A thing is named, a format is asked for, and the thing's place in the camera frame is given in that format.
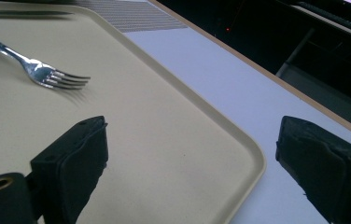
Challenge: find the wooden table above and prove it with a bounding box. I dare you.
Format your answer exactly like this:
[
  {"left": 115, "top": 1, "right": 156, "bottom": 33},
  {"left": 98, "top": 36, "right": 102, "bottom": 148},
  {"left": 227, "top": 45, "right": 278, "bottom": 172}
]
[{"left": 147, "top": 0, "right": 351, "bottom": 146}]

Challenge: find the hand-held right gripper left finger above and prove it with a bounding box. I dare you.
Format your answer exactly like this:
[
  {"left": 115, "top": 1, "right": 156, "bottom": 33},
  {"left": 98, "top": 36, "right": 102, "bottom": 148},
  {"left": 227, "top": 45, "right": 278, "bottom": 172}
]
[{"left": 29, "top": 115, "right": 109, "bottom": 224}]

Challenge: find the wooden-handled knife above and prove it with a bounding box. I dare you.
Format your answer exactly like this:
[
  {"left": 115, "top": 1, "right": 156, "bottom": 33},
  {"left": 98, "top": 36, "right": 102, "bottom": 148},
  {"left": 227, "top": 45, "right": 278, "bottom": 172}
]
[{"left": 0, "top": 6, "right": 75, "bottom": 20}]

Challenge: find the beige tray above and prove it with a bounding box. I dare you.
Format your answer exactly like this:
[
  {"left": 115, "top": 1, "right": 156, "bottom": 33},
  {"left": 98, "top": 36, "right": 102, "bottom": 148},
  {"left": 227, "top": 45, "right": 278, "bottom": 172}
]
[{"left": 0, "top": 1, "right": 267, "bottom": 224}]

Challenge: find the striped woven placemat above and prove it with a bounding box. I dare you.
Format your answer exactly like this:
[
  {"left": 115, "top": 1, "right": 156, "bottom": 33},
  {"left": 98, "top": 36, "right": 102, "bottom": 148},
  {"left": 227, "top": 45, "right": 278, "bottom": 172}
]
[{"left": 70, "top": 0, "right": 189, "bottom": 34}]

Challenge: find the wooden-handled fork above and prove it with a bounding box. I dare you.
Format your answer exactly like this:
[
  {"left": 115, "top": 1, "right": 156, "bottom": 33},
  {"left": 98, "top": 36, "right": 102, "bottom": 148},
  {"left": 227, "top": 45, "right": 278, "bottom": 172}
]
[{"left": 0, "top": 26, "right": 91, "bottom": 91}]

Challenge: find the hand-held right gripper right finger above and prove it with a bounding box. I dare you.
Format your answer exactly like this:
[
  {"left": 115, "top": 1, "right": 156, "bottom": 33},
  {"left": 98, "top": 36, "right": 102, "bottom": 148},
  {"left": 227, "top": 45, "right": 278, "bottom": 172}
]
[{"left": 274, "top": 115, "right": 351, "bottom": 224}]

